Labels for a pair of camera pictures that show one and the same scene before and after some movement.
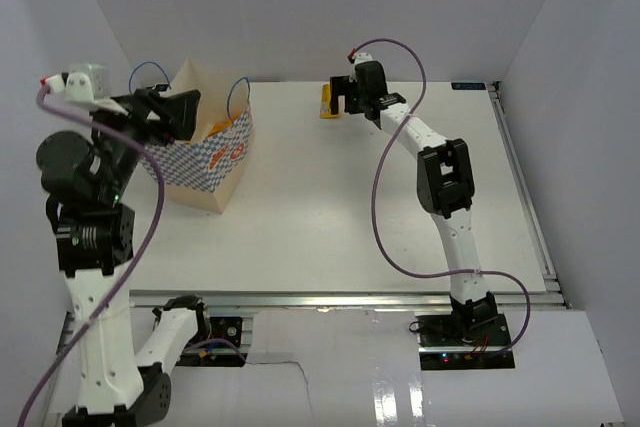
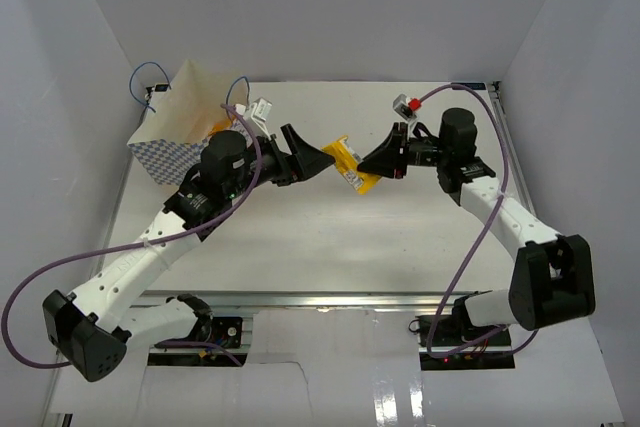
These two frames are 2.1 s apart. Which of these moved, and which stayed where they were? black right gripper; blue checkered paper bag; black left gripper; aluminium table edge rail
Moved: black left gripper; black right gripper
Stayed: aluminium table edge rail; blue checkered paper bag
